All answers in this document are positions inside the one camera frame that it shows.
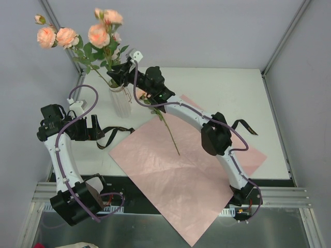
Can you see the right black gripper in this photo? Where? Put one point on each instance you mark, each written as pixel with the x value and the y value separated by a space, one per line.
pixel 126 73

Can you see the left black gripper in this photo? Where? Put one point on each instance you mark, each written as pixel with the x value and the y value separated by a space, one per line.
pixel 88 128

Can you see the pale pink rose stem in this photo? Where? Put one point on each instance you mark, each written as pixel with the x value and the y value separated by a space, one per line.
pixel 113 51

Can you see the peach rose stem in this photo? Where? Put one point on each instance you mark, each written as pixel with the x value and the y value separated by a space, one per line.
pixel 46 39
pixel 142 96
pixel 109 22

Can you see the pink wrapping paper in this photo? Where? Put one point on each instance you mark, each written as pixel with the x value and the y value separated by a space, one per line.
pixel 187 185

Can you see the black printed ribbon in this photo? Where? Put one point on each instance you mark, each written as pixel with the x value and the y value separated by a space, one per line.
pixel 131 130

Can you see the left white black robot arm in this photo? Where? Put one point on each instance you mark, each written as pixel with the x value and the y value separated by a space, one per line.
pixel 76 199

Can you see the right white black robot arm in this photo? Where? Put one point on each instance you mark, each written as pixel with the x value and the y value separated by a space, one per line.
pixel 215 133

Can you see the white ribbed ceramic vase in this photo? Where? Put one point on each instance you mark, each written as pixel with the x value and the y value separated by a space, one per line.
pixel 121 99

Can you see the beige cloth bag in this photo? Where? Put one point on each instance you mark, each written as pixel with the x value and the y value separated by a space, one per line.
pixel 79 245

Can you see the red cloth item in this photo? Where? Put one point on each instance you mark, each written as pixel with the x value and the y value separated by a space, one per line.
pixel 38 245

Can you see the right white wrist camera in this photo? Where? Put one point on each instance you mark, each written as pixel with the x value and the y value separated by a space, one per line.
pixel 134 55

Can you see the left white cable duct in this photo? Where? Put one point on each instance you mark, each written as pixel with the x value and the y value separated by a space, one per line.
pixel 106 210

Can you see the white cable duct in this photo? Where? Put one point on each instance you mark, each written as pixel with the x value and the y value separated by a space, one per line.
pixel 228 212
pixel 106 210

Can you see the right white cable duct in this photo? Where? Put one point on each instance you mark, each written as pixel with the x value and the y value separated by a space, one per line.
pixel 228 212

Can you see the aluminium front rail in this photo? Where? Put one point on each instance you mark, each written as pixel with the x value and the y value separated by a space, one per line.
pixel 285 197

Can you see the right aluminium frame post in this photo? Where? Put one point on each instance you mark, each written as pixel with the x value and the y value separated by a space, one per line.
pixel 289 30

